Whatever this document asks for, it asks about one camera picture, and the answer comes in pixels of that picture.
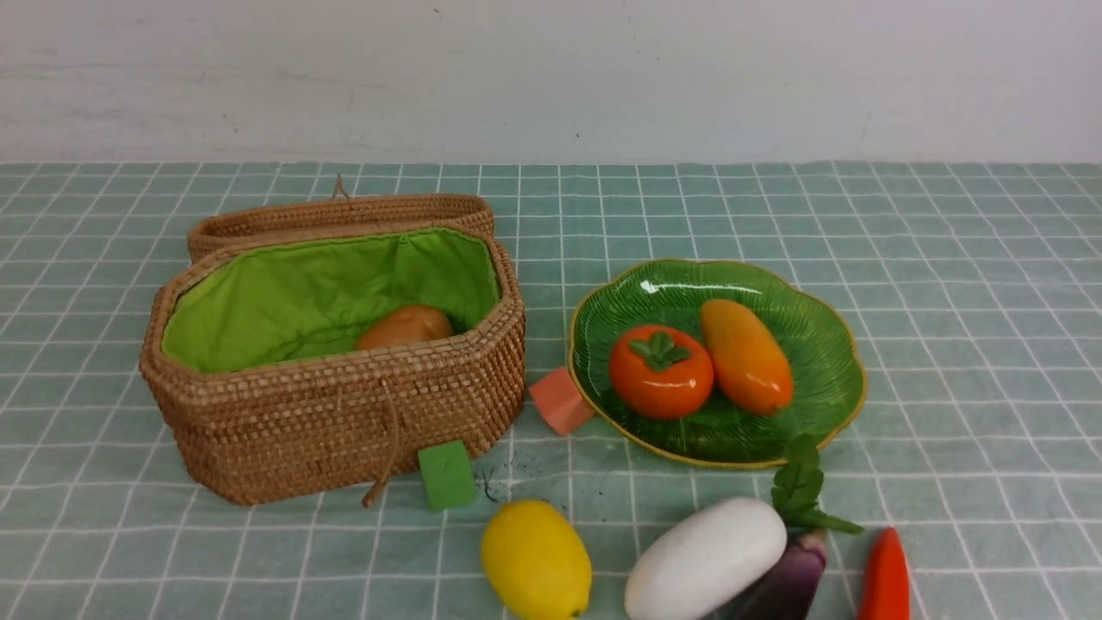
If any orange persimmon with green leaves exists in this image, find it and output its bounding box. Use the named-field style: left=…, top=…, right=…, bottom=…
left=609, top=323, right=715, bottom=420

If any brown potato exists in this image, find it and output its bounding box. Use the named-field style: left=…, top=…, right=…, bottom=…
left=354, top=305, right=455, bottom=350

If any orange yellow mango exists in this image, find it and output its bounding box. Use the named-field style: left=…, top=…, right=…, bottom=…
left=700, top=300, right=795, bottom=417

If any yellow lemon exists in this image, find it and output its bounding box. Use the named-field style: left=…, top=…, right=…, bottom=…
left=480, top=499, right=593, bottom=619

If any white eggplant with green leaves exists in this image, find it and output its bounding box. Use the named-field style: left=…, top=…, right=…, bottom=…
left=623, top=433, right=861, bottom=619

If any purple eggplant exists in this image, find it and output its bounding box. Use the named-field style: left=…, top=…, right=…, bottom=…
left=727, top=529, right=827, bottom=619

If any red orange chili pepper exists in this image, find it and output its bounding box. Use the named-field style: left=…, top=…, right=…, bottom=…
left=857, top=527, right=912, bottom=620

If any orange foam cube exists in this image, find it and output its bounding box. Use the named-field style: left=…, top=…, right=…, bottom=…
left=529, top=368, right=595, bottom=437

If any green foam cube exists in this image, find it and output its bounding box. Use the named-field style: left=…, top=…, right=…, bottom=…
left=418, top=440, right=477, bottom=512

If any woven wicker basket lid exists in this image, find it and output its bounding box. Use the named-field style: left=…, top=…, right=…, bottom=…
left=188, top=177, right=495, bottom=262

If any woven wicker basket green lining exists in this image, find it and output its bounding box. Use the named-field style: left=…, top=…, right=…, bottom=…
left=139, top=222, right=526, bottom=505

